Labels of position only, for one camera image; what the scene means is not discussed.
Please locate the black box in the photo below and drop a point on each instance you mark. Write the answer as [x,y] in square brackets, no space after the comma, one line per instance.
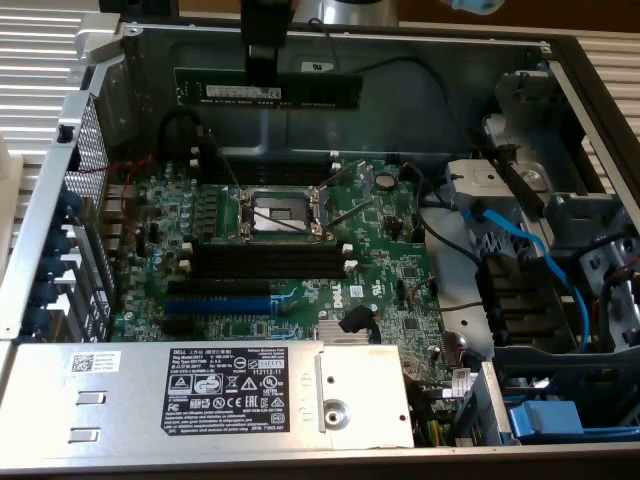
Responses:
[140,6]

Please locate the silver metal disk carrier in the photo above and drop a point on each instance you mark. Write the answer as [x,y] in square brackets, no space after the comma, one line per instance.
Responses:
[480,180]

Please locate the blue plastic bracket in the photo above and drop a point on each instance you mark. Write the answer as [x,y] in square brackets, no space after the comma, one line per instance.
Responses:
[545,422]

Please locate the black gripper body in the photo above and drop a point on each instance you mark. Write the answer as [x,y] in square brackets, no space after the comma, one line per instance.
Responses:
[265,22]

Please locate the black ribbed plastic block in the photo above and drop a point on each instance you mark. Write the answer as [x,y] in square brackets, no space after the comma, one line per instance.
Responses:
[520,300]

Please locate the silver metal corner bracket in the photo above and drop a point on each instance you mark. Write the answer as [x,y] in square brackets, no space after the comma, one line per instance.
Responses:
[97,37]

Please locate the thin metal locking lever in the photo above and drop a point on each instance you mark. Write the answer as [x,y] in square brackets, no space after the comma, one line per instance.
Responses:
[225,161]

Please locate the short black expansion slot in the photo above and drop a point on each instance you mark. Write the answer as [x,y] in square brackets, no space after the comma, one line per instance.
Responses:
[177,327]

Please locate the silver chipset heatsink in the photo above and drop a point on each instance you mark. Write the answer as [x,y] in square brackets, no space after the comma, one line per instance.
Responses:
[327,332]

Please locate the blue plastic slot clip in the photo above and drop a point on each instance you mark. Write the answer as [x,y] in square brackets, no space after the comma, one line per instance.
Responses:
[44,293]
[38,318]
[70,204]
[57,245]
[51,268]

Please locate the silver power supply with label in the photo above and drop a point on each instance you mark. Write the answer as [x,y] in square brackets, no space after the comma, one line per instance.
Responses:
[125,400]

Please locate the black plastic bar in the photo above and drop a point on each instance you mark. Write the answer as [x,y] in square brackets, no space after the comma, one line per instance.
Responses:
[520,182]

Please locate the green Dell motherboard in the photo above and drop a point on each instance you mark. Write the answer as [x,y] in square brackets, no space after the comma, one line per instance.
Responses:
[390,280]

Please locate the grey metal PC case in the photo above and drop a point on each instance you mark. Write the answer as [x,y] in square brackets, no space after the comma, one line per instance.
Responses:
[400,110]

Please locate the grey metal disk bay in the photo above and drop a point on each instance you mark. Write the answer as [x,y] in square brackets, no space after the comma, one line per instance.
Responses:
[565,150]

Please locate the small black latch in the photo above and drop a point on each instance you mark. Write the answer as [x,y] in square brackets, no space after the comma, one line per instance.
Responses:
[66,134]

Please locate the long black expansion slot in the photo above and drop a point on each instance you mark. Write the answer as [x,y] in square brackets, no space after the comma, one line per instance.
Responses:
[220,287]

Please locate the green RAM stick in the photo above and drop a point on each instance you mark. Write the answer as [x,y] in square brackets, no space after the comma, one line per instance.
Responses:
[320,90]

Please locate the RAM slot white latches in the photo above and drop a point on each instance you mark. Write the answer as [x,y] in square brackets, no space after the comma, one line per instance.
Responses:
[270,162]
[270,274]
[270,256]
[270,174]

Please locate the CPU socket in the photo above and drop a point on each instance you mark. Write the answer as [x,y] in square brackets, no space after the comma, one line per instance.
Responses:
[277,212]

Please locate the blue expansion slot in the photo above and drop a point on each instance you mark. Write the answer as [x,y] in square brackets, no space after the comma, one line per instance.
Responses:
[220,306]

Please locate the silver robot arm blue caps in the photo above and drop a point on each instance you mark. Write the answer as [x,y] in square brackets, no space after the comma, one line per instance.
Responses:
[350,10]

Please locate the round coin cell battery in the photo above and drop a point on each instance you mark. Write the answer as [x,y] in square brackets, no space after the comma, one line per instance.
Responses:
[385,180]

